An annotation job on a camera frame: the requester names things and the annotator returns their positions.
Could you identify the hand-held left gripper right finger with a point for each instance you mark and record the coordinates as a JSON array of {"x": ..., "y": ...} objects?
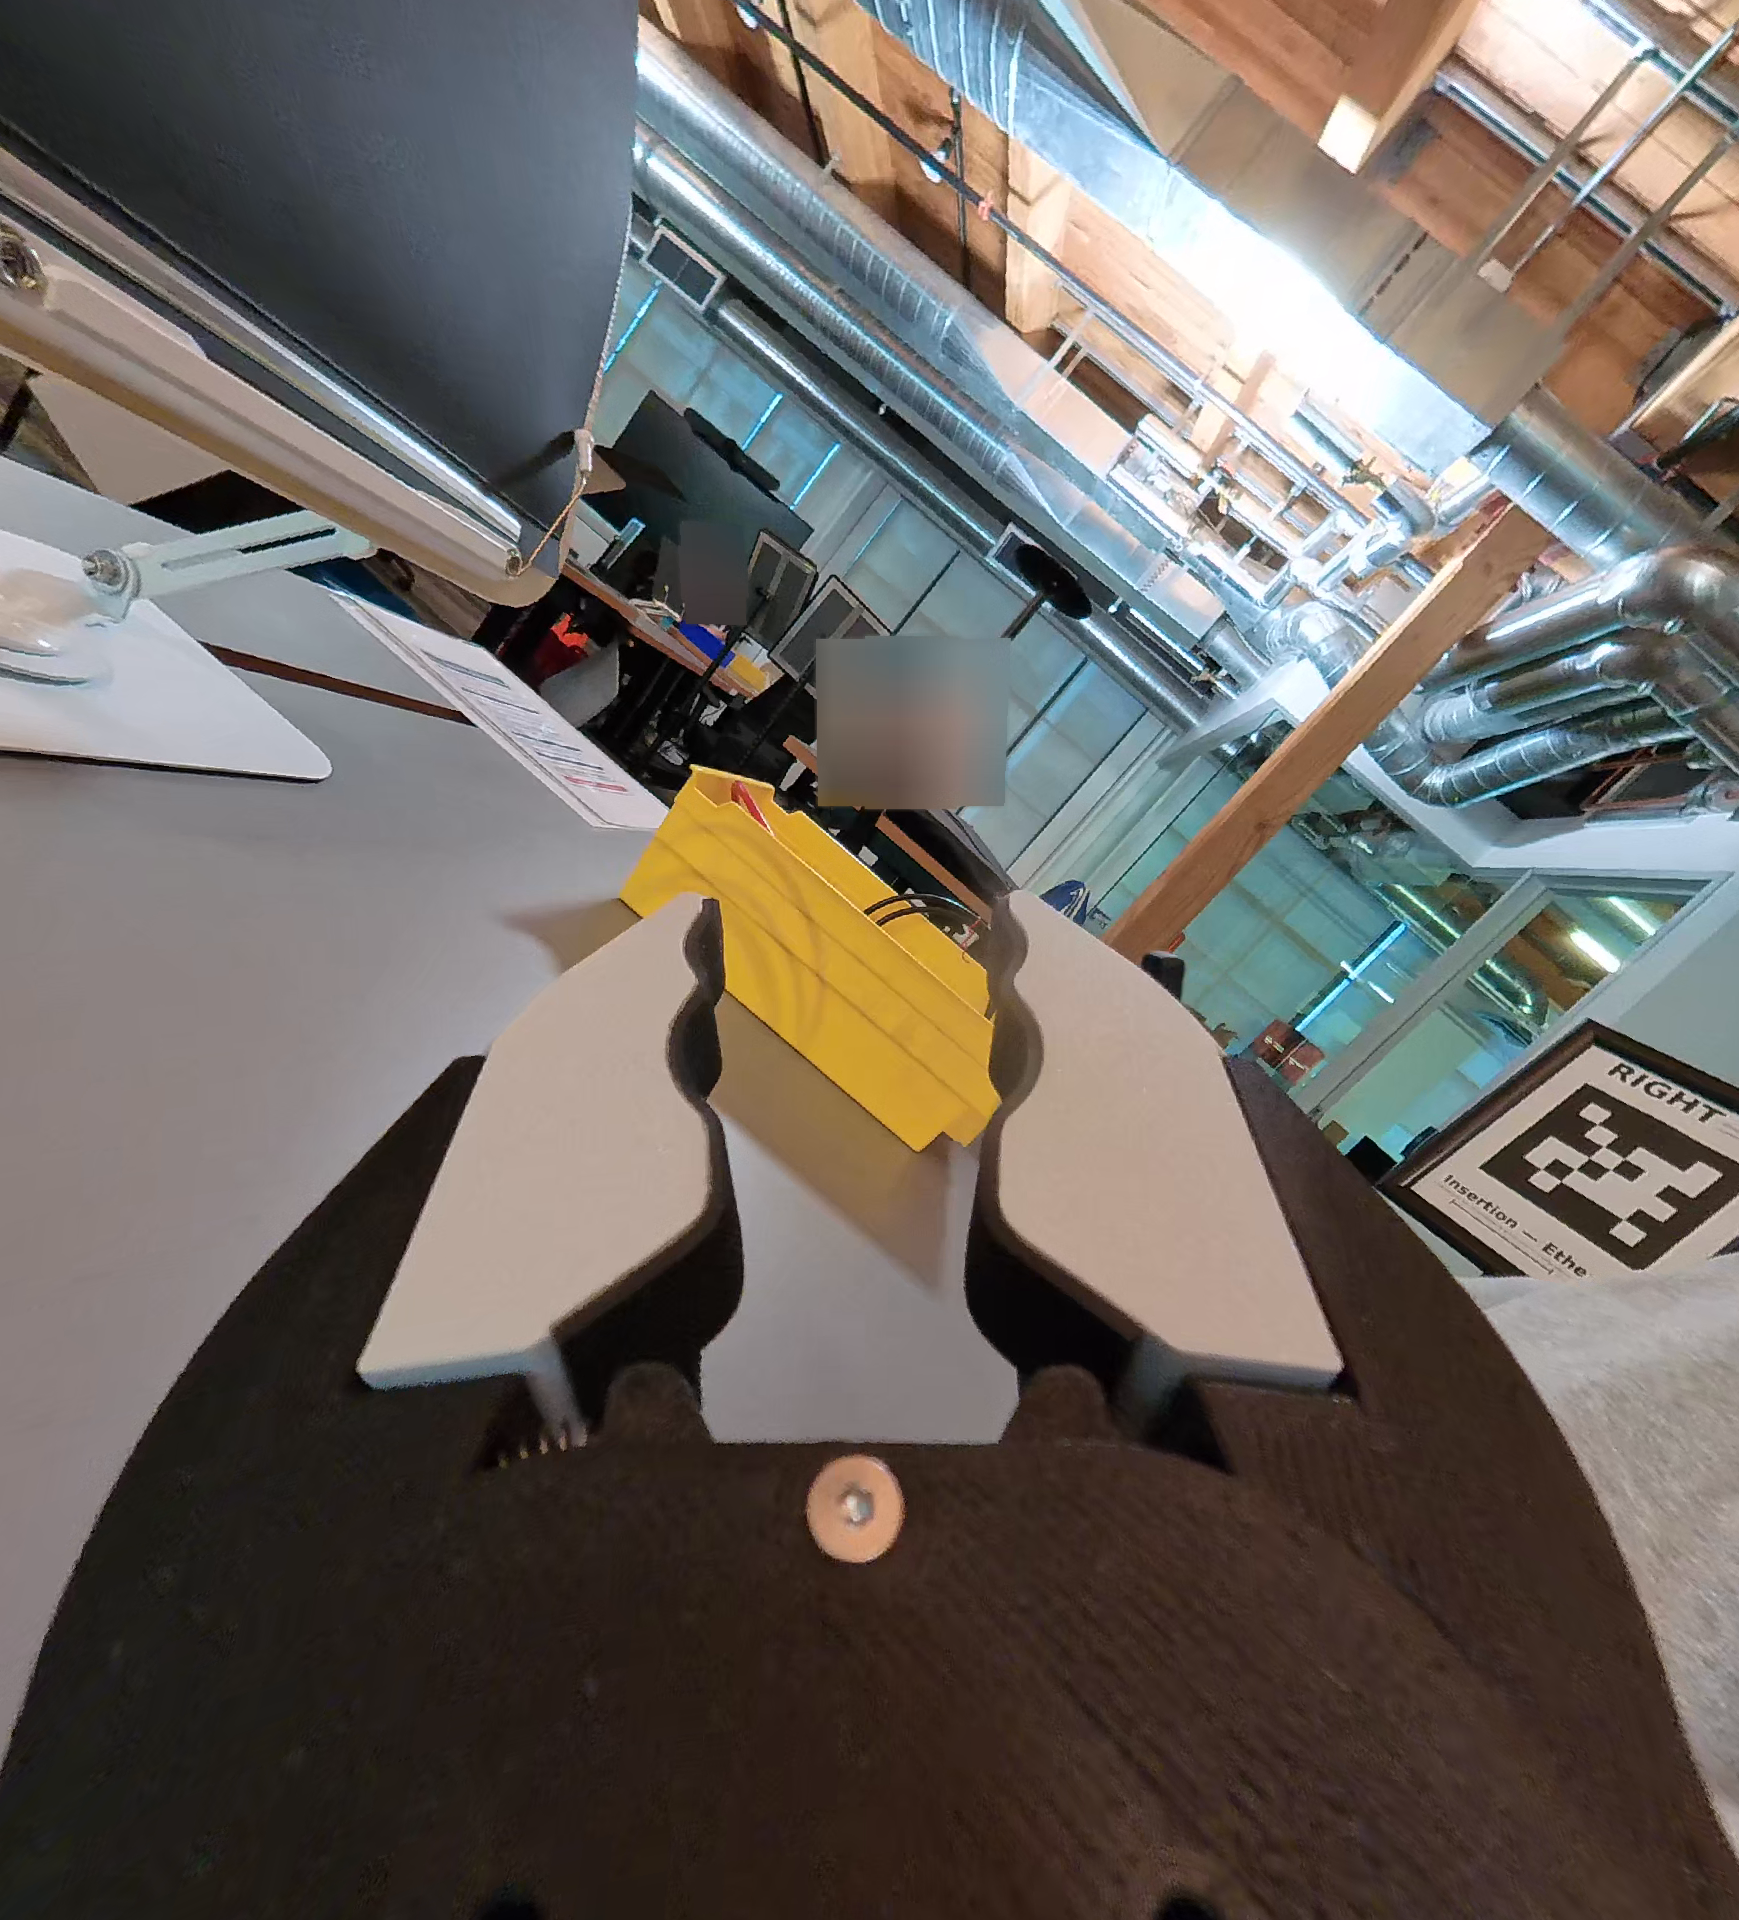
[{"x": 1155, "y": 1198}]

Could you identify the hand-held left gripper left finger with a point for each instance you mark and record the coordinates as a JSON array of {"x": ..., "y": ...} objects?
[{"x": 556, "y": 1188}]

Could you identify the yellow plastic bin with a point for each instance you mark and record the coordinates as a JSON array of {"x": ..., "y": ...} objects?
[{"x": 844, "y": 1003}]

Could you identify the person's right forearm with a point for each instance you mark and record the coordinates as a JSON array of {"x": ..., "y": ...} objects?
[{"x": 1709, "y": 1502}]

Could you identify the grey desk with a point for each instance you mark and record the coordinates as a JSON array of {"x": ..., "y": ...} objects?
[{"x": 207, "y": 976}]

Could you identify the printed paper sheet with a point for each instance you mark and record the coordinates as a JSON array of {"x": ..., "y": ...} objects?
[{"x": 512, "y": 714}]

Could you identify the wooden support post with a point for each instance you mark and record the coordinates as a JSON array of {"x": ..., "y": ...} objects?
[{"x": 1333, "y": 733}]

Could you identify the silver ventilation duct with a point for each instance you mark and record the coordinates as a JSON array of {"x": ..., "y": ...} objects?
[{"x": 871, "y": 291}]

